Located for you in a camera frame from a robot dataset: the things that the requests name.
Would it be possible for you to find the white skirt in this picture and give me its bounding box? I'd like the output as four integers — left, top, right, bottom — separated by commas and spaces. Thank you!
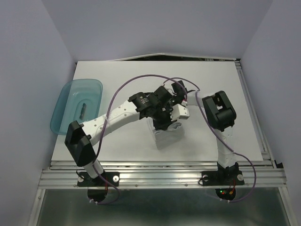
147, 119, 185, 150

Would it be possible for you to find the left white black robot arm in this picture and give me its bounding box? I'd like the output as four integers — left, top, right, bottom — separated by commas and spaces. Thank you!
64, 86, 184, 186

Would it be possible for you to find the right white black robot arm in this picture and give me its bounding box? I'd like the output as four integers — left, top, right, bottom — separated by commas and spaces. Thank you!
170, 80, 245, 187

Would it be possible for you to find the teal plastic bin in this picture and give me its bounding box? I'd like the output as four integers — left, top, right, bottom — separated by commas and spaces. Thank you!
50, 79, 103, 135

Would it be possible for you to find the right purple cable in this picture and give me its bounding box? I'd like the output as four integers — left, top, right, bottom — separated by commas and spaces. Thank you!
162, 77, 257, 204

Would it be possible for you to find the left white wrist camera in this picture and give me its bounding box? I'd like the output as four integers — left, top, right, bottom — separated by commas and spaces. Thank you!
170, 104, 190, 121

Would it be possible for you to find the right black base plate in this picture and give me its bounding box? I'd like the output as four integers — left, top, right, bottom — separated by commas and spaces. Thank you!
198, 170, 245, 186

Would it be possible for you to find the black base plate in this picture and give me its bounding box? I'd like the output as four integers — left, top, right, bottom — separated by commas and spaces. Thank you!
77, 171, 120, 187
198, 170, 245, 186

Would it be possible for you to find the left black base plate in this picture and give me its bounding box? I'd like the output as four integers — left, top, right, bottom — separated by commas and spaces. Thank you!
77, 171, 120, 187

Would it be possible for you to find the aluminium frame rail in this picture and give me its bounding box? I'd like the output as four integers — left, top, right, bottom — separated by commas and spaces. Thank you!
38, 161, 287, 189

